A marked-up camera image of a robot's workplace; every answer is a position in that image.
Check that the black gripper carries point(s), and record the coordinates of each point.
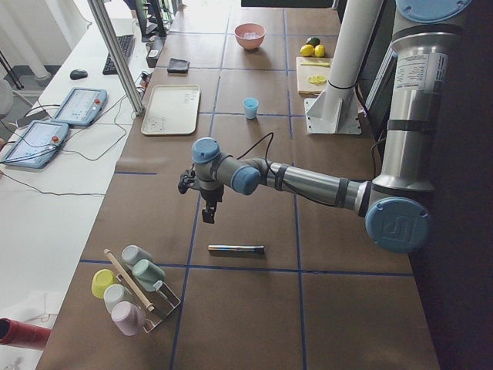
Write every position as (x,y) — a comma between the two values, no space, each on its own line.
(211,196)

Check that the steel muddler black tip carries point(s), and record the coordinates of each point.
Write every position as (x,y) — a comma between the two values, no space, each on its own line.
(236,250)

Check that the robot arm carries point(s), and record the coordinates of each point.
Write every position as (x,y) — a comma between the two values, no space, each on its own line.
(394,203)

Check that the mint green cup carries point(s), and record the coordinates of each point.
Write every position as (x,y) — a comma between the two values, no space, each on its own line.
(147,274)

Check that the grey cup upper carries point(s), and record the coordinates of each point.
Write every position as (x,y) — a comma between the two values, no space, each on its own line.
(132,254)

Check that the metal cup rack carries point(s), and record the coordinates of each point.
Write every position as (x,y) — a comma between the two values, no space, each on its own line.
(164,299)

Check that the blue plastic cup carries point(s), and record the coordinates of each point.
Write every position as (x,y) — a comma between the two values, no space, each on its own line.
(250,107)

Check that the yellow cup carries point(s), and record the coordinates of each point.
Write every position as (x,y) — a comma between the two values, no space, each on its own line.
(101,280)

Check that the white cup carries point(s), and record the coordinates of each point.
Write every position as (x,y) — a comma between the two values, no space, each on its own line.
(115,294)

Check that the pink cup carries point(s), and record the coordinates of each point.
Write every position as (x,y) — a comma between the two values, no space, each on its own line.
(129,318)

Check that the pile of ice cubes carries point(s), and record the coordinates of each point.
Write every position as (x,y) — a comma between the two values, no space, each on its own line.
(250,35)

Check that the wooden rack rod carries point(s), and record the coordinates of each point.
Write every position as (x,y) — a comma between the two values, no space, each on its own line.
(149,306)

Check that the cream bear tray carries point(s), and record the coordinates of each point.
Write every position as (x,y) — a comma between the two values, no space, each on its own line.
(172,110)

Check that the dark grey cloth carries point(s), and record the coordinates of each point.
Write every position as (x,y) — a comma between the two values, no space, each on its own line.
(178,66)

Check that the far teach pendant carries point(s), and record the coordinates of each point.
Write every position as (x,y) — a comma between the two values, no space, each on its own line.
(81,107)

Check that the teach pendant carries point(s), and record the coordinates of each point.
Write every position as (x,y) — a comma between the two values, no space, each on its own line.
(38,145)
(81,107)

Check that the lemon slices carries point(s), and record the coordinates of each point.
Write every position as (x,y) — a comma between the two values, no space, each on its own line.
(317,79)

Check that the wooden cutting board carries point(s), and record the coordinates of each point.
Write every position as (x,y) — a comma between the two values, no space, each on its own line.
(312,74)

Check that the black label box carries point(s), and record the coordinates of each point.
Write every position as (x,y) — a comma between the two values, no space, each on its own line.
(154,50)

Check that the pink bowl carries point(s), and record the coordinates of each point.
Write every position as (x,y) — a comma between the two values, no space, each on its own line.
(249,44)

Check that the near teach pendant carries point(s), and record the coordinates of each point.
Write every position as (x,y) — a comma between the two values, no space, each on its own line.
(38,145)

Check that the yellow plastic knife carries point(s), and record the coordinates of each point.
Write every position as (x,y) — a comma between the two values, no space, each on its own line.
(319,64)

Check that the yellow lemon left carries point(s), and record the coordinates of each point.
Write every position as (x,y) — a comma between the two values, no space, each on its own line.
(307,50)

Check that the yellow lemon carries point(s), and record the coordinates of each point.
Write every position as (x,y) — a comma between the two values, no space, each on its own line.
(319,51)
(307,50)

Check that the black computer mouse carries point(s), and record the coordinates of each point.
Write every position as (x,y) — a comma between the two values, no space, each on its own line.
(78,74)

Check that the yellow lemon right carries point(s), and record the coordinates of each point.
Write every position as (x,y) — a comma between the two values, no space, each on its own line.
(319,51)

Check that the green lime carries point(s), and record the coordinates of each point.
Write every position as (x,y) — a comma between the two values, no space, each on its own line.
(314,41)

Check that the black monitor stand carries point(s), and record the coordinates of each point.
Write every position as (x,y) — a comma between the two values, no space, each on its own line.
(150,19)

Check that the red cylinder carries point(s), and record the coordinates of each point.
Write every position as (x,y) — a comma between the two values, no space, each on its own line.
(22,335)

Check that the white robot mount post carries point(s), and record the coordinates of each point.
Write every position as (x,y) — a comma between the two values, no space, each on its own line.
(335,110)

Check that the aluminium frame post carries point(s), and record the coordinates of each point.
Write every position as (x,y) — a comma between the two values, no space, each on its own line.
(104,24)

